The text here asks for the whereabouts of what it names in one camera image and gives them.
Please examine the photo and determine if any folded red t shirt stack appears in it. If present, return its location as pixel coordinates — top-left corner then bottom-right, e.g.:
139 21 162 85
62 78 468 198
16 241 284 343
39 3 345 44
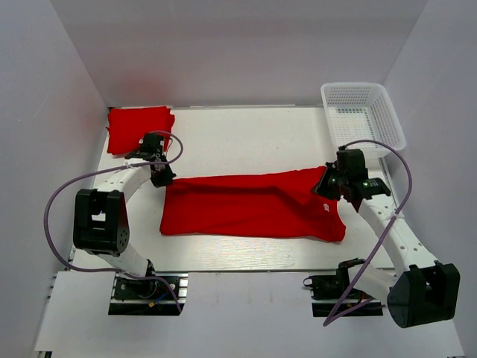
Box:
107 106 175 155

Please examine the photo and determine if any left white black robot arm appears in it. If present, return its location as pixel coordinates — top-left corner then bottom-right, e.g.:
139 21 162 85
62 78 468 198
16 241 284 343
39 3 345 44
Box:
73 131 176 277

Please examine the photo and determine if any white plastic basket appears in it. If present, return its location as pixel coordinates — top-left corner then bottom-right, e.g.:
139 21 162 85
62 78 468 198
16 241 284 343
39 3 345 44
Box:
320 82 407 159

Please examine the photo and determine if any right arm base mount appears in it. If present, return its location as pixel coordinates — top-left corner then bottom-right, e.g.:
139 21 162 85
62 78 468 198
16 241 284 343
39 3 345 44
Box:
303 258 385 318

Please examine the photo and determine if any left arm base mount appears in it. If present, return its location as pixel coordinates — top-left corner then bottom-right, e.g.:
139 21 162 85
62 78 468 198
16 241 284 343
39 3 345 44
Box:
108 274 189 316

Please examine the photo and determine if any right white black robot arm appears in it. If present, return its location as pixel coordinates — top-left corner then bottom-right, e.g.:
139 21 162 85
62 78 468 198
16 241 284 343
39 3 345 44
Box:
311 142 461 328

